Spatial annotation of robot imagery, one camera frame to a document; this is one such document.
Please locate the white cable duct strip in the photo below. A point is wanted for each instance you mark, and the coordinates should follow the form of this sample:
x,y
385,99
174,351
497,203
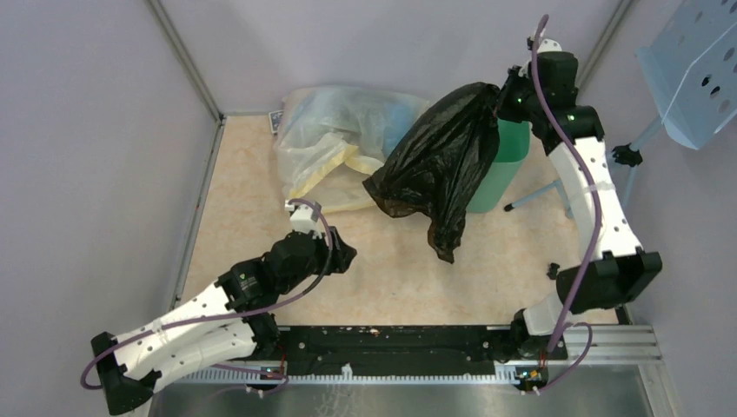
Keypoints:
x,y
503,375

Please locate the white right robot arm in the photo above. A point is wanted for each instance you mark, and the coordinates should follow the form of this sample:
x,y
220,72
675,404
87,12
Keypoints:
x,y
615,268

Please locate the translucent yellow-trimmed plastic bag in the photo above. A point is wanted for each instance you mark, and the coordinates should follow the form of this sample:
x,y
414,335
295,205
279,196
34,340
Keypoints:
x,y
332,138

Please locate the black trash bag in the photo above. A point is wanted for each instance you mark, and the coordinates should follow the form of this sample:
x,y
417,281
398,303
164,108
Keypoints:
x,y
439,164

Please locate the small black clip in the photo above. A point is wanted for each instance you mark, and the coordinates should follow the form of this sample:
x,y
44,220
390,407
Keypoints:
x,y
553,271

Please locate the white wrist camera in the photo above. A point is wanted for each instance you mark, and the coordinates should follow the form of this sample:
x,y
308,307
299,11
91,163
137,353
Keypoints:
x,y
305,216
544,45

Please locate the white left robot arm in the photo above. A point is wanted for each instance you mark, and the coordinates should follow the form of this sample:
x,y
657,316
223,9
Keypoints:
x,y
230,319

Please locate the light blue perforated stand tray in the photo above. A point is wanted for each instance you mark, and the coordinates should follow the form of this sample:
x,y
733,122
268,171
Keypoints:
x,y
690,70

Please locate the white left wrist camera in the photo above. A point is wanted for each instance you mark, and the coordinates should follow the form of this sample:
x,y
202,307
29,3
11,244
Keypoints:
x,y
305,216

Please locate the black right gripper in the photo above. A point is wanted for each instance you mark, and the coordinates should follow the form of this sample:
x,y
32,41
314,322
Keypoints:
x,y
514,78

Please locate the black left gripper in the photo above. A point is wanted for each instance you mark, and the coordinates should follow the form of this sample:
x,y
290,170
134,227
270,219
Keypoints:
x,y
338,259

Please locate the dark blue card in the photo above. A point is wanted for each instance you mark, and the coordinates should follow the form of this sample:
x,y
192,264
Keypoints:
x,y
275,119

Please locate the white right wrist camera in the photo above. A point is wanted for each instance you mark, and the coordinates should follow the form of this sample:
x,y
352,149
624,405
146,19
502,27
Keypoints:
x,y
544,45

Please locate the green plastic trash bin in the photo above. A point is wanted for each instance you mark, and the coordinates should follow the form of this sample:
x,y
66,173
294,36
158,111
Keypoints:
x,y
513,150

